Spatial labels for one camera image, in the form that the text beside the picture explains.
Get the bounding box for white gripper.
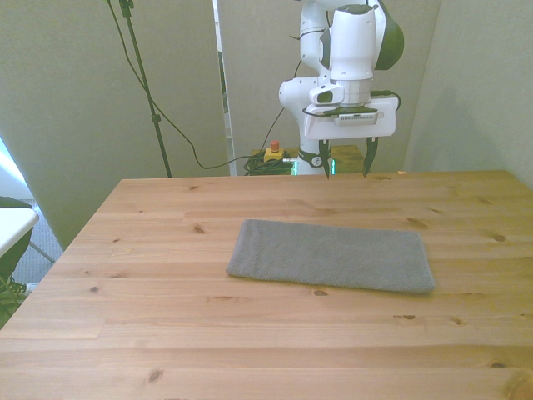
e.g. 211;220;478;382
301;96;397;181

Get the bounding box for white vertical panel strip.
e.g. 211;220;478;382
212;0;238;177

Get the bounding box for black tripod stand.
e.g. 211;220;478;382
105;0;173;178

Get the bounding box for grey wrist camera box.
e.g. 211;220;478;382
332;111;380;127

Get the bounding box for long black tripod cable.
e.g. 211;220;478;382
108;0;253;170

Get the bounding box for white side table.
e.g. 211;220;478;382
0;207;56;264

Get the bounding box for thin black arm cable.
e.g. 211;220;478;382
263;24;330;152

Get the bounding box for grey towel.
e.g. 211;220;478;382
225;218;436;295

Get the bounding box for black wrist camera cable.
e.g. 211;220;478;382
301;89;401;119

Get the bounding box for coiled black cable bundle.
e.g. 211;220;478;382
242;154;296;177

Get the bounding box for yellow emergency stop button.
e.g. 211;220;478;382
263;140;286;164

